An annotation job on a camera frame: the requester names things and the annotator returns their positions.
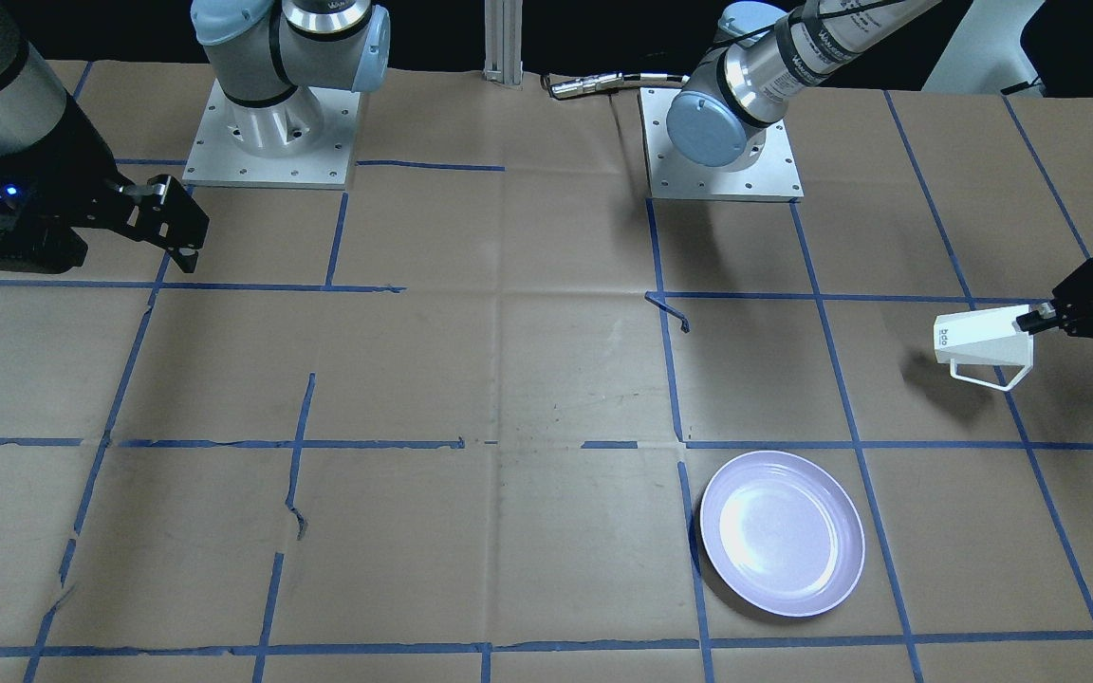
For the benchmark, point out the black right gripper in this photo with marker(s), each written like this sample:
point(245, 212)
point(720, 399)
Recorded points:
point(78, 163)

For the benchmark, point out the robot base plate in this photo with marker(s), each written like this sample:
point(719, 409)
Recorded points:
point(304, 142)
point(696, 149)

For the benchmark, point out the white stand leg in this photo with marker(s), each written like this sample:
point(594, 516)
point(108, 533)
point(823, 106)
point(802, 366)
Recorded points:
point(985, 54)

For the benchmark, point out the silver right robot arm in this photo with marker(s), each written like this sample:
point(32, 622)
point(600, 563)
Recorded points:
point(262, 52)

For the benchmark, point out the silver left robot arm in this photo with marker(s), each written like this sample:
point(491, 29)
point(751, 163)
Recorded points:
point(743, 87)

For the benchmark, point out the white cup with handle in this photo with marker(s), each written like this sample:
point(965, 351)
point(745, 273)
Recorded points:
point(986, 337)

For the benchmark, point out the silver cable connector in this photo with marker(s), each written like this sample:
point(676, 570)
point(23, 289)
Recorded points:
point(572, 88)

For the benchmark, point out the aluminium profile post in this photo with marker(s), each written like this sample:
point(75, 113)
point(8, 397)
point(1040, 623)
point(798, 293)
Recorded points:
point(502, 39)

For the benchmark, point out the lavender round plate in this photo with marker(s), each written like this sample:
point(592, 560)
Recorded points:
point(782, 533)

